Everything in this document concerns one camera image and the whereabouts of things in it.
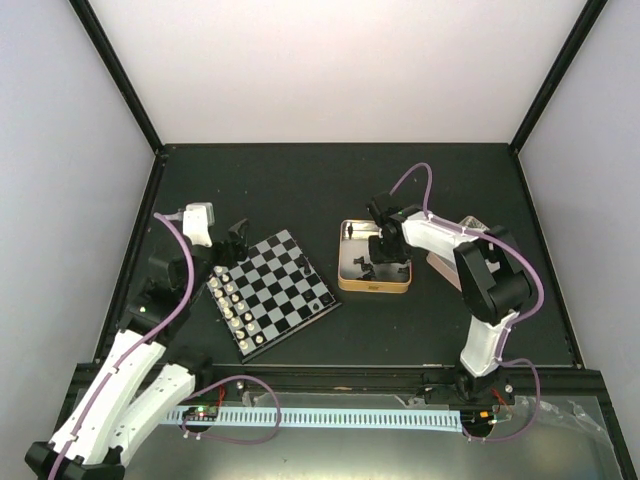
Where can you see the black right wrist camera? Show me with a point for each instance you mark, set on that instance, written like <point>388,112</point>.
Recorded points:
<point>381,207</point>

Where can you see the gold metal tin base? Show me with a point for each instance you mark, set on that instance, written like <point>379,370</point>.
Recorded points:
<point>371,287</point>

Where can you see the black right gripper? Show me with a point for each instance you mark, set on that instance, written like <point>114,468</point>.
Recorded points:
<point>378,257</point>

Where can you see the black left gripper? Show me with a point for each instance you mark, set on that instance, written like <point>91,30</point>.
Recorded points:
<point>240,250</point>

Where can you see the black and grey chessboard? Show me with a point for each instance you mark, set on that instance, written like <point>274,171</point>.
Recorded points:
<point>285,291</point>

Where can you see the silver tin lid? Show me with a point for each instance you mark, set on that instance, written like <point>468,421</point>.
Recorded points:
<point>447,269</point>

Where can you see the light blue cable duct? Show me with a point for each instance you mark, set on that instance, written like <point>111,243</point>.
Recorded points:
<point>332,418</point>

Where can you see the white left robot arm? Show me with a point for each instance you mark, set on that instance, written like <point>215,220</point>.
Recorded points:
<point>116,414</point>

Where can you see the white chess piece row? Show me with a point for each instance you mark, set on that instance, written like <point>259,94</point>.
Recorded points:
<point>239,306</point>

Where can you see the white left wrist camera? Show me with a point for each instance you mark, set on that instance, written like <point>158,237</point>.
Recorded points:
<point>197,219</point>

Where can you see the black pieces in tin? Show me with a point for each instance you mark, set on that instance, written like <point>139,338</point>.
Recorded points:
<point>356,262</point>

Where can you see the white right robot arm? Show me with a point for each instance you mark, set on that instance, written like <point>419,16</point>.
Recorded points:
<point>493,281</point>

